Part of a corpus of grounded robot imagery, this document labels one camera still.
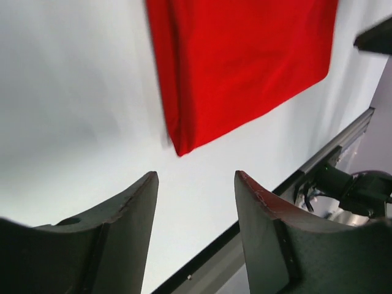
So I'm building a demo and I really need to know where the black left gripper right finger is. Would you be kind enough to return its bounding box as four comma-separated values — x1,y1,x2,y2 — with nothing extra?
235,171,391,293

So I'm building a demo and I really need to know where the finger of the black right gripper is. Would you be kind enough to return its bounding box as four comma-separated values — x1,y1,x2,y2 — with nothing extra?
353,17,392,56

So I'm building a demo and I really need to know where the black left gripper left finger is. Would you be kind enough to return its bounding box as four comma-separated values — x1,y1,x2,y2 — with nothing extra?
1,171,159,293

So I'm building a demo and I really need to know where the red t shirt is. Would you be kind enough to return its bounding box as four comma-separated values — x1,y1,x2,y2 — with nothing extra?
146,0,338,156

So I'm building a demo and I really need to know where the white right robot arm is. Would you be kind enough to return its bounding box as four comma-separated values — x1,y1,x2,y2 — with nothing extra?
293,107,391,221

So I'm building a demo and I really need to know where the aluminium frame rail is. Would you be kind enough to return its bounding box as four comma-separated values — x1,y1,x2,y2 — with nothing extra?
155,107,374,293

